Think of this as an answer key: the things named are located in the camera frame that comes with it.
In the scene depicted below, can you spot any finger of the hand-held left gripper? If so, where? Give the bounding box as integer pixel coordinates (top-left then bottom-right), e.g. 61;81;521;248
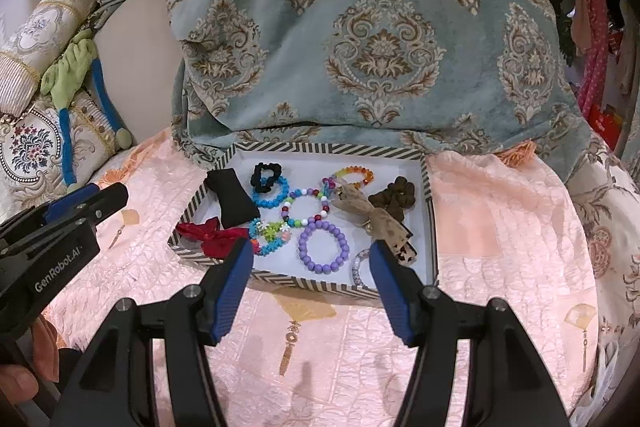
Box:
44;182;129;234
0;183;102;242

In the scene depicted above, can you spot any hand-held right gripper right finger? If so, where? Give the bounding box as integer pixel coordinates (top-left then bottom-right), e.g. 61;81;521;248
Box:
368;238;572;427

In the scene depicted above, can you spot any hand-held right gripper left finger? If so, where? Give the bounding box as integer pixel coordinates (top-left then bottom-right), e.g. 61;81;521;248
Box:
50;237;256;427

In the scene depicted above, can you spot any turquoise flower bead bracelet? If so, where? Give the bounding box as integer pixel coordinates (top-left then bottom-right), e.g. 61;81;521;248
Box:
248;217;293;257

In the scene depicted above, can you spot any purple bead bracelet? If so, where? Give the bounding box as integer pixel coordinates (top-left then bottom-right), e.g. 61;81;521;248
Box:
298;224;351;277

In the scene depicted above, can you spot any black fabric hair bow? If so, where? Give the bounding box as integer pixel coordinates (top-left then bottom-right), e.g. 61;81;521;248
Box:
204;168;257;230

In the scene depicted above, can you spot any blue bead bracelet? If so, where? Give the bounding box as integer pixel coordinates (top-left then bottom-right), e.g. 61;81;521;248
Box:
251;175;291;209

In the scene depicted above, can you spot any black hair scrunchie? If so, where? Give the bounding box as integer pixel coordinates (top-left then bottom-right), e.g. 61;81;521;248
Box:
250;162;280;194

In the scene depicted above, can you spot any striped cardboard box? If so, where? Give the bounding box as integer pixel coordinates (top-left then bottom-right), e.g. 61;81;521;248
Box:
167;142;440;301

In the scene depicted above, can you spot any person's left hand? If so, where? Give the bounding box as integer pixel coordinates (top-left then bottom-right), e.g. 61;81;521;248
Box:
0;314;68;410

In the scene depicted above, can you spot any red velvet hair bow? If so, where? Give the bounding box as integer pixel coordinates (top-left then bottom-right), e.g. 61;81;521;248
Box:
175;217;251;261

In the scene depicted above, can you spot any embroidered floral cushion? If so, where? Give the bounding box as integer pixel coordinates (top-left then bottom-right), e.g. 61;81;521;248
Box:
0;89;127;214

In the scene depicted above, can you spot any brown hair scrunchie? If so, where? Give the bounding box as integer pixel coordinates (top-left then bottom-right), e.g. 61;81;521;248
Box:
368;176;417;224

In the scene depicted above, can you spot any beige leopard print hair bow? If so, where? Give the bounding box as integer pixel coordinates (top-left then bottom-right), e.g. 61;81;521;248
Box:
331;187;418;266

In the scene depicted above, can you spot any pink quilted bedspread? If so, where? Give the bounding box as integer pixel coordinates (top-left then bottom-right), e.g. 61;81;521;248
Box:
30;127;601;427

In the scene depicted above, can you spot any green and blue plush toy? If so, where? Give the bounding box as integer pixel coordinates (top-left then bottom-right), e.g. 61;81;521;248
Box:
40;27;134;188

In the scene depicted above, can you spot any beige bolster pillow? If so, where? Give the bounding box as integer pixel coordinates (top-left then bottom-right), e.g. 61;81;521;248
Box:
0;0;99;118

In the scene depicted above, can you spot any beige floral bed cover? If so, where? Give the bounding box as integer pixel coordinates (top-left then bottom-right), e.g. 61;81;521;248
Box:
564;129;640;427

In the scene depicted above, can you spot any red box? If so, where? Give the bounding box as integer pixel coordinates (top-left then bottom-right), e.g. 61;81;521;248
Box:
587;102;624;138

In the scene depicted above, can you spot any pink dotted hanging garment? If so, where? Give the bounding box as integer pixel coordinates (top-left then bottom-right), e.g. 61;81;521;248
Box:
574;0;627;108

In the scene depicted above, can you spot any clear bead bracelet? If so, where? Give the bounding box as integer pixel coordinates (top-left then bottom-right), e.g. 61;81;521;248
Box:
351;248;381;288

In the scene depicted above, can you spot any multicolour bead bracelet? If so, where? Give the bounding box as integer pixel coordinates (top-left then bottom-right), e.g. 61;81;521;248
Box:
281;188;332;230

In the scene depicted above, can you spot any rainbow crystal bead bracelet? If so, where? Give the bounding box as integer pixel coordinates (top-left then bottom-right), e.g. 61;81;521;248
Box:
322;165;376;198

